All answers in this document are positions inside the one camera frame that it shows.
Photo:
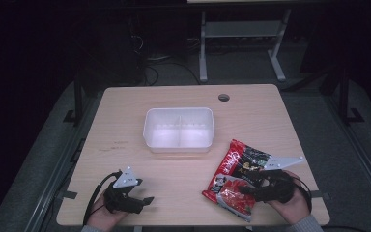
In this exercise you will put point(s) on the person's left hand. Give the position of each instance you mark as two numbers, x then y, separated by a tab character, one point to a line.
104	217

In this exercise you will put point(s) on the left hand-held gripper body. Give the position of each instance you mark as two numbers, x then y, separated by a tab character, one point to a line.
122	196

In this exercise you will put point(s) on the person's right hand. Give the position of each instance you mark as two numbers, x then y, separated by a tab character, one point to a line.
291	211

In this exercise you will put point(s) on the grey metal floor rail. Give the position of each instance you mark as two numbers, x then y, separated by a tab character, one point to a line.
360	154
54	180

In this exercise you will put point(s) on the white divided plastic container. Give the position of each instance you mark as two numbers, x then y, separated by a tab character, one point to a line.
177	129

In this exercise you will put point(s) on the black metal stand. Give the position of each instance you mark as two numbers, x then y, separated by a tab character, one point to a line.
78	96
344	96

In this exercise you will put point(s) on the white metal table frame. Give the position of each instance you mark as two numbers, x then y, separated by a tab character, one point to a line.
238	29

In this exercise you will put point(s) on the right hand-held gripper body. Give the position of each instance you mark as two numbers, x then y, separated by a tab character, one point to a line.
275	187

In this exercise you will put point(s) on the red snack packet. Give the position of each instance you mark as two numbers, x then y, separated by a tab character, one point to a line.
235	167

